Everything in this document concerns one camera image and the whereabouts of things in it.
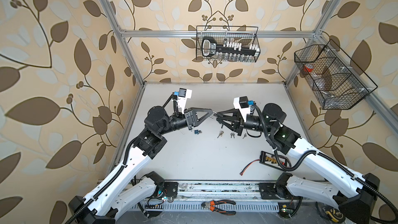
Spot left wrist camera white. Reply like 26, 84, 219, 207
172, 88, 192, 115

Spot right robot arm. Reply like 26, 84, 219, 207
215, 101, 398, 224

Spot black wire basket right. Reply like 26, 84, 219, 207
294, 39, 378, 110

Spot orange black pliers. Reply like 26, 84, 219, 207
200, 198, 237, 216

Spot socket set black holder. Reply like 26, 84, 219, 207
199, 37, 261, 60

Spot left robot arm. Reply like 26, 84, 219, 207
67, 106, 213, 224

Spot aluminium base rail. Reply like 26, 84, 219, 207
118, 180, 349, 213

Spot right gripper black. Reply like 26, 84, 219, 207
217, 108, 273, 136

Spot black wire basket back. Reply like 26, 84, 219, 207
196, 25, 261, 63

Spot yellow black tape measure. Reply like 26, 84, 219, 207
315, 202, 346, 224

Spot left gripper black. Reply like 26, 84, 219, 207
155, 107, 210, 138

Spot black connector board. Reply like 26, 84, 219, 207
259, 151, 291, 171

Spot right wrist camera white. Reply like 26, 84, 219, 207
233, 96, 255, 122

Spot black wire basket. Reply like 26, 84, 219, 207
196, 25, 261, 63
294, 39, 378, 110

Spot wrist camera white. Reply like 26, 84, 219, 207
172, 88, 192, 115
233, 96, 255, 122

